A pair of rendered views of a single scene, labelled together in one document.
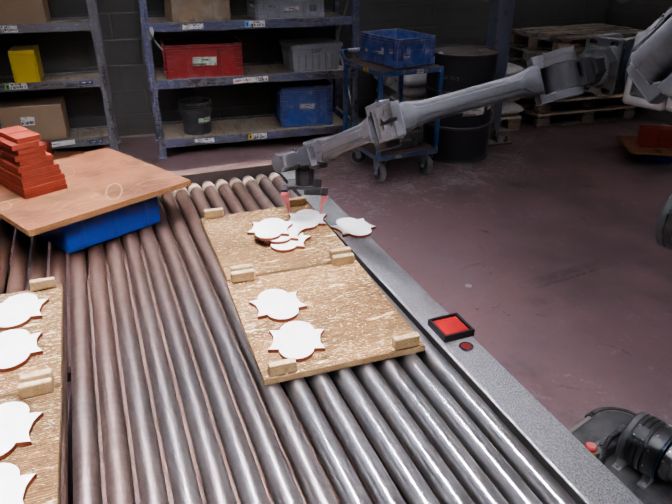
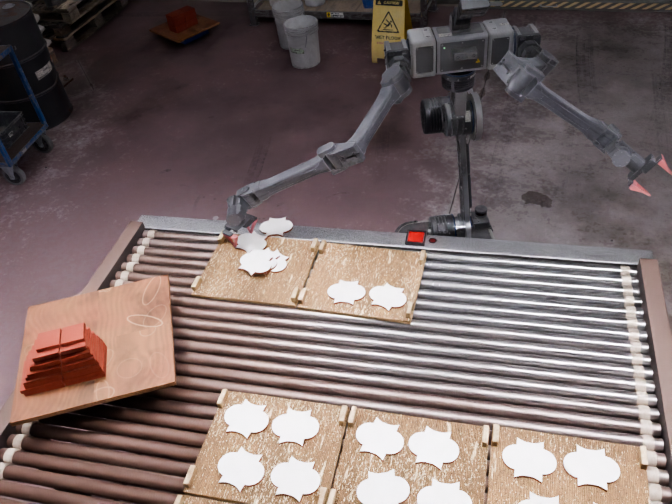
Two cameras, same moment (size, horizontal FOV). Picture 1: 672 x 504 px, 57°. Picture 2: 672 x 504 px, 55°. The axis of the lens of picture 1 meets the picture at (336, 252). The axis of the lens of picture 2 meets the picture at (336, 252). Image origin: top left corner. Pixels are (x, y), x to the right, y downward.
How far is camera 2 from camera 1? 1.70 m
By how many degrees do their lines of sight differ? 44
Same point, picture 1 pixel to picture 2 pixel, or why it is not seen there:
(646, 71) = (519, 92)
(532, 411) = (491, 244)
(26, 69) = not seen: outside the picture
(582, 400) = not seen: hidden behind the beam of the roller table
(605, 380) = (355, 216)
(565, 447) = (517, 246)
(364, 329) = (396, 268)
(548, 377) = not seen: hidden behind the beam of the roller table
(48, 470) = (424, 422)
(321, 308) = (363, 276)
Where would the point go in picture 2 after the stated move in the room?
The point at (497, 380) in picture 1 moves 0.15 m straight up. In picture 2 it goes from (464, 243) to (465, 213)
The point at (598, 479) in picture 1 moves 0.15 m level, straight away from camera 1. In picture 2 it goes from (538, 247) to (513, 226)
